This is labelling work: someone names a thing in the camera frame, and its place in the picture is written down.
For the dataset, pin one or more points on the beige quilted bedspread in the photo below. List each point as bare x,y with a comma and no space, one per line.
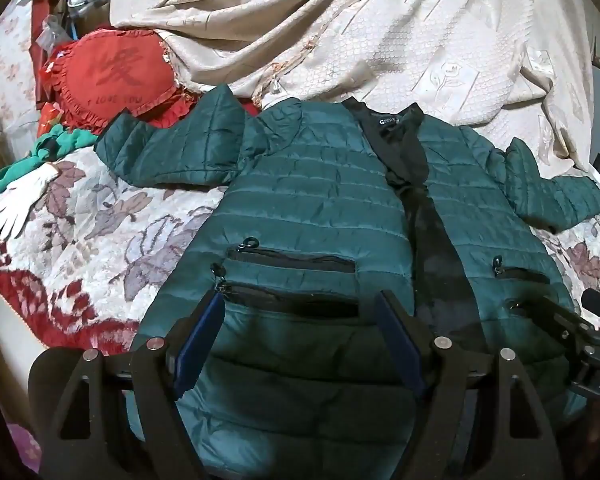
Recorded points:
380,35

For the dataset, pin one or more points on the green cloth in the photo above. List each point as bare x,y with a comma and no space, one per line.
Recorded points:
75,140

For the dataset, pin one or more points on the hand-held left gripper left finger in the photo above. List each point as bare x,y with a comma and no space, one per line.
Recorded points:
200,340

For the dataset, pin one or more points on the purple floral cloth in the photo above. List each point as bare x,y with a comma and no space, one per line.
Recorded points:
25,450

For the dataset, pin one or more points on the red heart pillow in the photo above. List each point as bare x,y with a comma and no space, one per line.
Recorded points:
115,75

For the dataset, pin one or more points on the green puffer jacket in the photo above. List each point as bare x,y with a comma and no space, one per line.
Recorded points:
320,200

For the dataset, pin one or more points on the red floral blanket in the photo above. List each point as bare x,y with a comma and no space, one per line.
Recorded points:
105,240

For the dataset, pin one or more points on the white glove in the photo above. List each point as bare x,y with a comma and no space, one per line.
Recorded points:
20,200

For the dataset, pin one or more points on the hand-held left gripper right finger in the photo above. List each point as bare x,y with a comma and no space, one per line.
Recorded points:
400,340

